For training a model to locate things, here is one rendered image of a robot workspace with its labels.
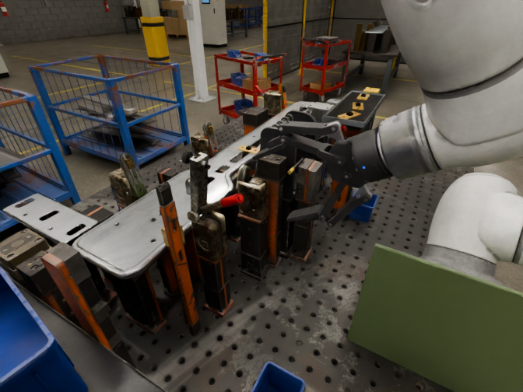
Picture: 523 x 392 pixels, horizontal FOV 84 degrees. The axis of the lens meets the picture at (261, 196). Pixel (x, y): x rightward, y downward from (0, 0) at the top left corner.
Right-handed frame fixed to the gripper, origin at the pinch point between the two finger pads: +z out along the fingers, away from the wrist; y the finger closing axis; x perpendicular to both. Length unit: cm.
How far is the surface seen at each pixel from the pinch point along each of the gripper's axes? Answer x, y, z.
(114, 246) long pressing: 14.8, 2.7, 40.7
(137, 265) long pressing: 16.5, -2.3, 32.4
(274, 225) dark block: -22.0, -19.7, 26.2
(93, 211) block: 7, 12, 58
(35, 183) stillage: -50, 52, 269
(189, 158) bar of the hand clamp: 0.3, 12.2, 17.3
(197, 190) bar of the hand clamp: 1.8, 5.3, 19.1
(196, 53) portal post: -356, 136, 291
